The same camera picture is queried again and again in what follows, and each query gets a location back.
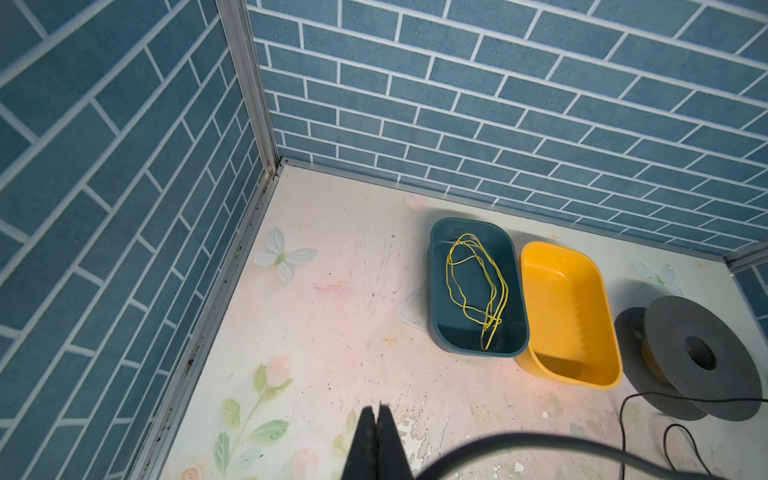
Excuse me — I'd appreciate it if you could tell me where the aluminium corner post right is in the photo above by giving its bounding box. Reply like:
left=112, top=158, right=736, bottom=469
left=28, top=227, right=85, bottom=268
left=723, top=241, right=768, bottom=273

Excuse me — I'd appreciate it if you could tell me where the aluminium corner post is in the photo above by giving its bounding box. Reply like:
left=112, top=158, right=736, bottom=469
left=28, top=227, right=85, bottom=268
left=723, top=241, right=768, bottom=273
left=216, top=0, right=280, bottom=178

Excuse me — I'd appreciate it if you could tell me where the yellow plastic bin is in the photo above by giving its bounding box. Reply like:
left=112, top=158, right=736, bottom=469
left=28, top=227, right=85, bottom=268
left=516, top=241, right=623, bottom=390

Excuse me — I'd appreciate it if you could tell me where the yellow thin cable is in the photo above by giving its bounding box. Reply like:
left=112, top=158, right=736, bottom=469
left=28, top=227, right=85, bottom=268
left=445, top=232, right=510, bottom=352

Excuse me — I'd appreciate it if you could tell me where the black long cable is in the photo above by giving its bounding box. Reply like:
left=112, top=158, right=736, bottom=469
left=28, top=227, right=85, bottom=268
left=413, top=392, right=768, bottom=480

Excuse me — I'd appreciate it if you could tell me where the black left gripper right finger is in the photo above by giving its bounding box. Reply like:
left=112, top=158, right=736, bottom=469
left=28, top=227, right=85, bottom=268
left=375, top=404, right=414, bottom=480

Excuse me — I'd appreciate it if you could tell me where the dark grey perforated spool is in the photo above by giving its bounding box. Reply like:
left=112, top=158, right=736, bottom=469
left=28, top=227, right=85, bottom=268
left=614, top=296, right=763, bottom=422

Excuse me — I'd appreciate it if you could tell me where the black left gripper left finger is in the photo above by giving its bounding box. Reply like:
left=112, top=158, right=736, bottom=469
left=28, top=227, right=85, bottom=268
left=341, top=406, right=378, bottom=480

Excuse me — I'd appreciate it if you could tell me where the aluminium corner post left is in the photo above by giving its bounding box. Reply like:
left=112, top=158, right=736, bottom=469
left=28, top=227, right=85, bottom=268
left=216, top=0, right=280, bottom=178

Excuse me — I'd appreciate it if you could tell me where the dark teal plastic bin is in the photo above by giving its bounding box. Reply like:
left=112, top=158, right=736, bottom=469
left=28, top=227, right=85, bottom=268
left=427, top=218, right=530, bottom=358

